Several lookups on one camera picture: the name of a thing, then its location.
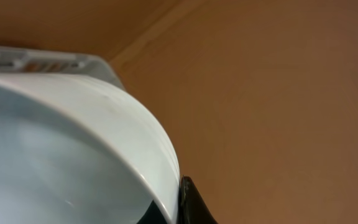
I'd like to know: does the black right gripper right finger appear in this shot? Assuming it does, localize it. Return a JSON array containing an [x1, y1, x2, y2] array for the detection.
[[178, 176, 217, 224]]

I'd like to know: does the light blue plate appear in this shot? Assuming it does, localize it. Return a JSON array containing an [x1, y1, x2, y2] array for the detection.
[[0, 73, 180, 223]]

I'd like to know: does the grey dishwasher rack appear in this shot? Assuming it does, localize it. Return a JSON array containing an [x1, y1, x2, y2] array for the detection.
[[0, 46, 125, 90]]

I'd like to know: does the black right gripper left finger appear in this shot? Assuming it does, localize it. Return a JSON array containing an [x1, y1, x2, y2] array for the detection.
[[137, 201, 167, 224]]

